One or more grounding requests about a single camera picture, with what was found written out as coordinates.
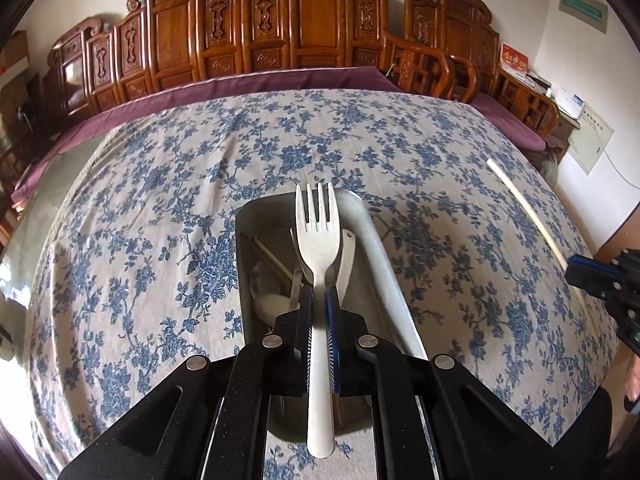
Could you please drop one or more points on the white tissue box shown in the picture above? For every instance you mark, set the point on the white tissue box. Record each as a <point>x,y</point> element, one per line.
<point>570,103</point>

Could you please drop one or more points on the carved wooden long sofa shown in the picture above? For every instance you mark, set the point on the carved wooden long sofa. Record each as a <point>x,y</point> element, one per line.
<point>164,44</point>

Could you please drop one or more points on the steel fork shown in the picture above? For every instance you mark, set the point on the steel fork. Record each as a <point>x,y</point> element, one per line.
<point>299,262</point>

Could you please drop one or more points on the wooden side table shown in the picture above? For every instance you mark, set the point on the wooden side table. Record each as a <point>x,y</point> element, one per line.
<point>558,139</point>

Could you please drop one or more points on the light wooden chopstick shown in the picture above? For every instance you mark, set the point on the light wooden chopstick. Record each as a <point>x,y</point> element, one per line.
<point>529,210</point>
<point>284,275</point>

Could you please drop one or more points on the carved wooden armchair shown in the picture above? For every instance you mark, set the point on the carved wooden armchair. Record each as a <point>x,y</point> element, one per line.
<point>462,28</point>

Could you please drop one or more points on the purple armchair cushion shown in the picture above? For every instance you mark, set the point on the purple armchair cushion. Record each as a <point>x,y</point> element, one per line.
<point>523,137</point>

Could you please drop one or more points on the white wall distribution box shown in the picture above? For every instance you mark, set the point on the white wall distribution box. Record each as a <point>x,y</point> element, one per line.
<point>588,142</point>

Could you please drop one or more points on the purple sofa cushion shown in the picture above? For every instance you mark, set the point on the purple sofa cushion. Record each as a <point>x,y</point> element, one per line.
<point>355,78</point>

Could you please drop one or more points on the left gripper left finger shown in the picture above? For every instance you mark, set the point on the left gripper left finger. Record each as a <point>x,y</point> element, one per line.
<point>207,419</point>

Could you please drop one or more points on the white plastic spoon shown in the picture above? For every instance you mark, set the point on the white plastic spoon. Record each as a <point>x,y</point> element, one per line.
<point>268,300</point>
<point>347,261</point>

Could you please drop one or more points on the white plastic fork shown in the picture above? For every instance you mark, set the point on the white plastic fork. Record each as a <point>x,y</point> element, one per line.
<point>318,234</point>

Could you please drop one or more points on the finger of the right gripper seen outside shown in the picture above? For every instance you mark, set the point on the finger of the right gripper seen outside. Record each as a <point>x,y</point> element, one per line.
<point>594,278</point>

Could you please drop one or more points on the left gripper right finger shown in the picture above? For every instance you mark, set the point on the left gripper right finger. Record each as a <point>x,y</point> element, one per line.
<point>432,419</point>

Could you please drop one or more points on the grey metal utensil tray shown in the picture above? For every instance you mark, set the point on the grey metal utensil tray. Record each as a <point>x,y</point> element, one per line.
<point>373,291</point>

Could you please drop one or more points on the blue floral tablecloth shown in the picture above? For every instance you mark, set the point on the blue floral tablecloth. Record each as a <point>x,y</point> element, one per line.
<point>139,269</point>

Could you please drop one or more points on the red box on table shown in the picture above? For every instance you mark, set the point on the red box on table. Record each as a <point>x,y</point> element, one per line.
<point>513,60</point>

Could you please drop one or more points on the person's right hand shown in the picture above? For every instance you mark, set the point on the person's right hand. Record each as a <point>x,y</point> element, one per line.
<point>632,384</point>

